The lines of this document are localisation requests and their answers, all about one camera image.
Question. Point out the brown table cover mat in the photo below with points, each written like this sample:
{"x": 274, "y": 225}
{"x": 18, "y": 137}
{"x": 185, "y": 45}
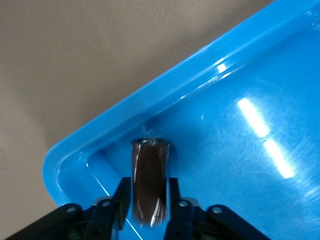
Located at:
{"x": 50, "y": 50}

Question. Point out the blue plastic tray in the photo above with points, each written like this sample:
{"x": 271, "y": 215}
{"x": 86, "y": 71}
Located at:
{"x": 225, "y": 150}

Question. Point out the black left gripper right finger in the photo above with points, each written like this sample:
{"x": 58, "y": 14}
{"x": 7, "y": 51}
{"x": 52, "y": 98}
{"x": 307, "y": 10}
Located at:
{"x": 190, "y": 222}

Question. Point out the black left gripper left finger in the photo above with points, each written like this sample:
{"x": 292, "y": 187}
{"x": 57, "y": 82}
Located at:
{"x": 105, "y": 217}

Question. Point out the brown electrolytic capacitor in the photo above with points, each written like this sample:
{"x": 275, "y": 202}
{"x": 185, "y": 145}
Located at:
{"x": 150, "y": 180}

